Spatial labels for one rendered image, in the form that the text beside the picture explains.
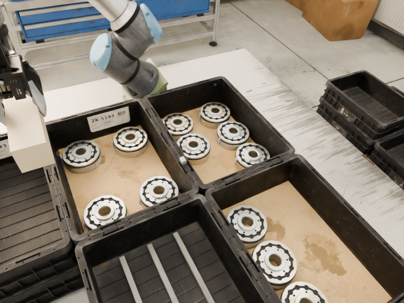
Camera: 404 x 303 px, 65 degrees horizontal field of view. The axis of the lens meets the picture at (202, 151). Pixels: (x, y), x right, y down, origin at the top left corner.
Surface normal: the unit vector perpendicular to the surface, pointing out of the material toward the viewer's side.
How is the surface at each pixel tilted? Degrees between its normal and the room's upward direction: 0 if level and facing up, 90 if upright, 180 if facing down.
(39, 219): 0
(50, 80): 0
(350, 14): 89
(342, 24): 90
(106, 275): 0
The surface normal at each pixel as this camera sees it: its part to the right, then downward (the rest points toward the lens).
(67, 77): 0.06, -0.68
